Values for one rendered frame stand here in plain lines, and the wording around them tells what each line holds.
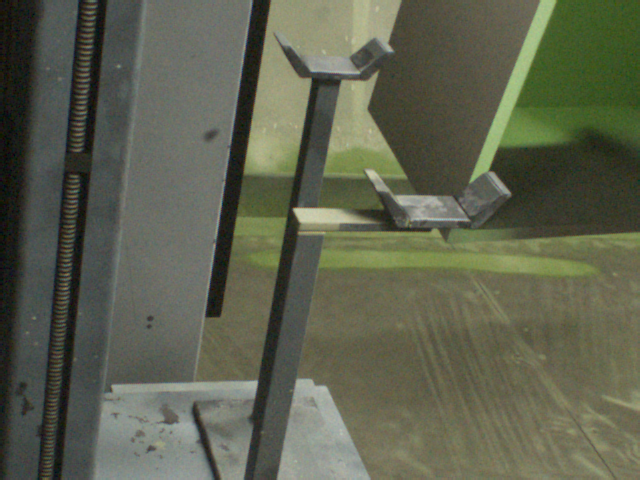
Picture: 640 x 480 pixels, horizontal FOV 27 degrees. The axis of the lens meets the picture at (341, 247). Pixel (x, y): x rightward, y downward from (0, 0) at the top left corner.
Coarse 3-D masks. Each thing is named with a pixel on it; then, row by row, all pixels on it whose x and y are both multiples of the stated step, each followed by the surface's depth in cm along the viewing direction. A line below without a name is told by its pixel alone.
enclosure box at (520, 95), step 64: (448, 0) 205; (512, 0) 189; (576, 0) 233; (384, 64) 226; (448, 64) 206; (512, 64) 190; (576, 64) 244; (384, 128) 227; (448, 128) 207; (512, 128) 240; (576, 128) 246; (448, 192) 209; (512, 192) 225; (576, 192) 230
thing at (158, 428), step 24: (120, 408) 104; (144, 408) 105; (168, 408) 105; (192, 408) 106; (120, 432) 102; (144, 432) 102; (168, 432) 103; (192, 432) 103; (336, 432) 106; (120, 456) 99; (144, 456) 100; (168, 456) 100; (192, 456) 101
